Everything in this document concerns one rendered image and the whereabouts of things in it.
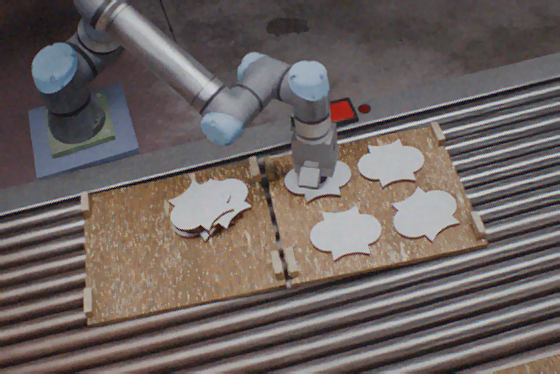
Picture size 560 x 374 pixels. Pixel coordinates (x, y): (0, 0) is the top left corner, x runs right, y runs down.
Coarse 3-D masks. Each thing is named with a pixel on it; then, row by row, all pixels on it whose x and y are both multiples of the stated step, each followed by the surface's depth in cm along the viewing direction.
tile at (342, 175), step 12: (336, 168) 172; (348, 168) 172; (288, 180) 172; (336, 180) 170; (348, 180) 169; (288, 192) 171; (300, 192) 169; (312, 192) 168; (324, 192) 168; (336, 192) 167
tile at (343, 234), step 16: (352, 208) 164; (320, 224) 162; (336, 224) 162; (352, 224) 161; (368, 224) 160; (320, 240) 159; (336, 240) 159; (352, 240) 158; (368, 240) 158; (336, 256) 156
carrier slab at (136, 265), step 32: (128, 192) 177; (160, 192) 176; (256, 192) 172; (96, 224) 172; (128, 224) 171; (160, 224) 169; (256, 224) 166; (96, 256) 166; (128, 256) 165; (160, 256) 163; (192, 256) 162; (224, 256) 161; (256, 256) 160; (96, 288) 160; (128, 288) 159; (160, 288) 158; (192, 288) 157; (224, 288) 156; (256, 288) 155; (96, 320) 155; (128, 320) 155
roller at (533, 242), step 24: (504, 240) 157; (528, 240) 156; (552, 240) 156; (432, 264) 155; (456, 264) 155; (480, 264) 155; (336, 288) 154; (360, 288) 154; (384, 288) 154; (240, 312) 154; (264, 312) 153; (288, 312) 153; (312, 312) 154; (144, 336) 153; (168, 336) 152; (192, 336) 152; (216, 336) 153; (48, 360) 151; (72, 360) 151; (96, 360) 151; (120, 360) 152
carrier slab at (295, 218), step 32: (288, 160) 177; (352, 160) 175; (448, 160) 171; (352, 192) 168; (384, 192) 167; (448, 192) 165; (288, 224) 165; (384, 224) 161; (320, 256) 158; (352, 256) 157; (384, 256) 156; (416, 256) 155
